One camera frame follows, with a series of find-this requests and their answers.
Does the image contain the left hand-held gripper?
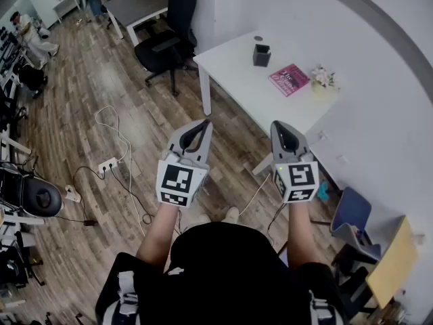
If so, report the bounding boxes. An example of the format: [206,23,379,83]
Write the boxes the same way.
[155,119,214,209]

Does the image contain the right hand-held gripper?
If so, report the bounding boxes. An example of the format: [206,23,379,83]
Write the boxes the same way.
[269,120,321,204]

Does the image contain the black square box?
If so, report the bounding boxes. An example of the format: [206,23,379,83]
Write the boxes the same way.
[252,43,271,68]

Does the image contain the person's right forearm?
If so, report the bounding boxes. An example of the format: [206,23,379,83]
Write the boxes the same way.
[287,201,322,272]

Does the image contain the person's left forearm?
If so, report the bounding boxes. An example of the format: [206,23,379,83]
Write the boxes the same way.
[135,201,180,272]

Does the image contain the white table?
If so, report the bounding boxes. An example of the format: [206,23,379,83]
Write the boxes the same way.
[192,28,341,176]

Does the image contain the teal small object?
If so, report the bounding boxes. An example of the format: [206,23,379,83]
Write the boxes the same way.
[317,180,331,202]

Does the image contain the pink book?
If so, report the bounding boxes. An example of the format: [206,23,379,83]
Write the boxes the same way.
[269,63,311,98]

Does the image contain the pink flowers in small pot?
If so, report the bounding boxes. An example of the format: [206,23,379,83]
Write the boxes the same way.
[310,64,341,94]

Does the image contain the white power strip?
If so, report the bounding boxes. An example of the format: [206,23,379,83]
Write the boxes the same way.
[97,158,120,177]

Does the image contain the blue chair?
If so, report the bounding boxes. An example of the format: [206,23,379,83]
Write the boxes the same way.
[329,186,383,263]

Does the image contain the black office chair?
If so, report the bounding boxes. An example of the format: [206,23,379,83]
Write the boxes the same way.
[134,0,199,97]

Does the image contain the person's black shirt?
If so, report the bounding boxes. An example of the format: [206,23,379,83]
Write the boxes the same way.
[94,221,349,325]

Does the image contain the grey top table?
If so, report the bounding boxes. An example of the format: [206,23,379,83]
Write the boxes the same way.
[103,0,170,47]

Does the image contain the yellow top table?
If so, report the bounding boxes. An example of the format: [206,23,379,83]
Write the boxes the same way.
[365,215,419,309]

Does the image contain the black round seat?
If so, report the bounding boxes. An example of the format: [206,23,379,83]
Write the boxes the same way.
[22,177,65,218]

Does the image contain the white looped cable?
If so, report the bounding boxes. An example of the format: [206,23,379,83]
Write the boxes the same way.
[93,105,147,238]

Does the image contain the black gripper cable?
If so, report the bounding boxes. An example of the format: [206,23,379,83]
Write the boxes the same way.
[267,203,288,246]

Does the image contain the black floor cable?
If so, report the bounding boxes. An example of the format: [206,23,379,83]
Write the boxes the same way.
[72,166,155,226]

